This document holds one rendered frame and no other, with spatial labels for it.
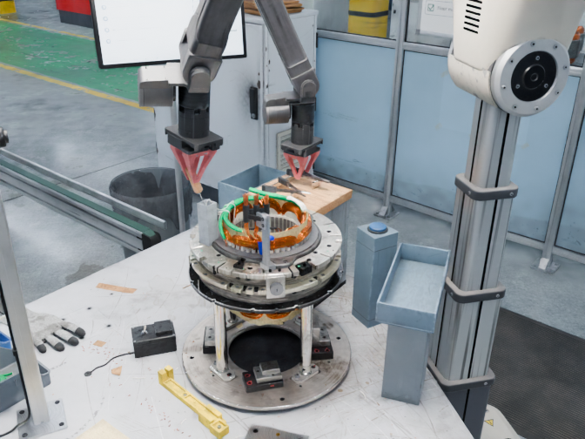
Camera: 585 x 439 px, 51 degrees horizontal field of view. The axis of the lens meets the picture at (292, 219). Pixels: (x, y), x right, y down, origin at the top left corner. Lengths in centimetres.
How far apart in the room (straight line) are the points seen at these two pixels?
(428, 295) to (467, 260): 22
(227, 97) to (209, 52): 266
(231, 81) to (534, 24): 260
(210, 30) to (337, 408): 79
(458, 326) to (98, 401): 83
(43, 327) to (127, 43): 101
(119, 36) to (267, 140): 161
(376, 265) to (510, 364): 144
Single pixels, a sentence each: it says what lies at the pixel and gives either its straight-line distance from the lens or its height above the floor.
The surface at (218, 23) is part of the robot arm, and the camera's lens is 102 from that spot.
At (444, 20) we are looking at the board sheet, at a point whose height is 121.
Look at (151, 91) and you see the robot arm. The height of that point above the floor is 143.
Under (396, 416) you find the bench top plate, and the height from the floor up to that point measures 78.
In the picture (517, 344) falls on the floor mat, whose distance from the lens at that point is 295.
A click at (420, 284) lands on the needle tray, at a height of 103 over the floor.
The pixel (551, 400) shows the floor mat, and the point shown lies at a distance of 270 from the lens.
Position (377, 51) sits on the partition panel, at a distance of 372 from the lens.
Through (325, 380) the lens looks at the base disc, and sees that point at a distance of 138.
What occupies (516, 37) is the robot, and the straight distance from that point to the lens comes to 124.
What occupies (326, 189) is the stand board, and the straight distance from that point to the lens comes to 160.
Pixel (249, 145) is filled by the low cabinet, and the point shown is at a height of 47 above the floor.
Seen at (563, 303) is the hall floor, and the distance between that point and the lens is 334.
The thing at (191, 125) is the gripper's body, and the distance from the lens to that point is 114.
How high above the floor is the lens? 170
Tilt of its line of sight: 26 degrees down
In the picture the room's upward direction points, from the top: 1 degrees clockwise
